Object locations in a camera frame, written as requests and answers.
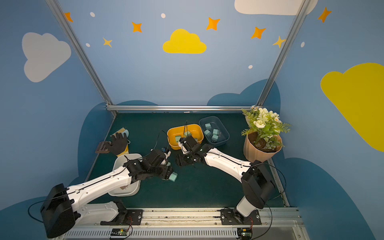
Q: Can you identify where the blue plug isolated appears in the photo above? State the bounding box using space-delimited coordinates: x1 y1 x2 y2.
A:
213 129 221 136

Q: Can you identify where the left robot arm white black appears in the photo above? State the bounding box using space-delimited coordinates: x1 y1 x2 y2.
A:
40 150 173 239

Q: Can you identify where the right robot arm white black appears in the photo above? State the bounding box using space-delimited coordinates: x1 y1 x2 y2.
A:
176 136 276 218

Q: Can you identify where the yellow storage box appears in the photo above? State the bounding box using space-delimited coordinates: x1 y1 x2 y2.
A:
167 124 204 150

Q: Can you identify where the blue storage box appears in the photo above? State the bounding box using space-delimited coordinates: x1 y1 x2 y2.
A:
199 116 230 147

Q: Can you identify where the white storage tray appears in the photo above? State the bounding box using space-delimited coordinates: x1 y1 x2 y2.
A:
108 154 142 197

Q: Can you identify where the black rubber glove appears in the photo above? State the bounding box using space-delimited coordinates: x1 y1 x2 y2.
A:
106 133 129 157

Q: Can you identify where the yellow blue sponge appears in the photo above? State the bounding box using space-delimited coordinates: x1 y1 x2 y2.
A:
111 128 129 137

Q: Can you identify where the brown grid drain cover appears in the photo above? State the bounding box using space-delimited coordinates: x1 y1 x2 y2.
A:
95 141 111 154

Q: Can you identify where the potted artificial flower plant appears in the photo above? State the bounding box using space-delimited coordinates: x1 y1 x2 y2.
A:
242 106 291 163

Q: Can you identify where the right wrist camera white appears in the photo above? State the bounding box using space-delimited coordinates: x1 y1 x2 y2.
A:
178 142 187 153

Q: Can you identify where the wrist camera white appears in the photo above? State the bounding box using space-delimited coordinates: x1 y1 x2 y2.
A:
178 142 187 153
161 147 171 165

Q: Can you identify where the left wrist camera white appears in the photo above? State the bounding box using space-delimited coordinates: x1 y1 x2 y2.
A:
161 147 171 165

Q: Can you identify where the aluminium frame back bar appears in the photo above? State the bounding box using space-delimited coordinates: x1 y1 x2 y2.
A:
106 105 251 112

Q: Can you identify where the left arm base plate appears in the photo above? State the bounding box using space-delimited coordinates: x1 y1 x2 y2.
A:
100 209 144 226

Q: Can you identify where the aluminium frame rail front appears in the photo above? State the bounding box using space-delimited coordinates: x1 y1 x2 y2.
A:
58 208 310 240

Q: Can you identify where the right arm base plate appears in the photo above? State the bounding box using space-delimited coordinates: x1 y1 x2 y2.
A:
220 208 262 225

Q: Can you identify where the aluminium frame right post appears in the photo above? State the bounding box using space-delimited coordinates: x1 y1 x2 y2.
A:
257 0 311 106

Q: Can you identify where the aluminium frame post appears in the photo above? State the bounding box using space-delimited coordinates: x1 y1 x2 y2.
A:
257 0 311 106
46 0 113 109

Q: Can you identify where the aluminium frame left post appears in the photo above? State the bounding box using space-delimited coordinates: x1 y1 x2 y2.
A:
46 0 113 109

